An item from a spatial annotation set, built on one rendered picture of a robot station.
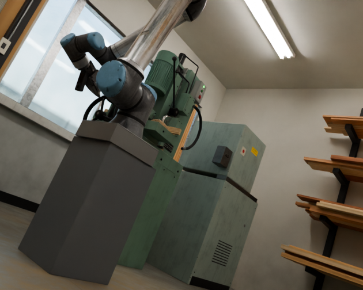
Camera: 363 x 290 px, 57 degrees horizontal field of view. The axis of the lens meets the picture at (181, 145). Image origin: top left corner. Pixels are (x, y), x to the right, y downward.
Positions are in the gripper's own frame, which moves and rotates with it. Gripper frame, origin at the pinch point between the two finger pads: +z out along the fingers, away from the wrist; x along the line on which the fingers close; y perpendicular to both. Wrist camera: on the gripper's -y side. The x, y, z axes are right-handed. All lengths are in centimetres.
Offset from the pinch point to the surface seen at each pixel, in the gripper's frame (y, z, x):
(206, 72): 251, 166, 116
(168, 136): 17, 44, -22
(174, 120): 41, 54, -7
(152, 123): 13.1, 30.4, -18.1
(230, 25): 226, 80, 43
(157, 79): 52, 27, 4
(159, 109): 43, 46, 4
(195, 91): 75, 54, -6
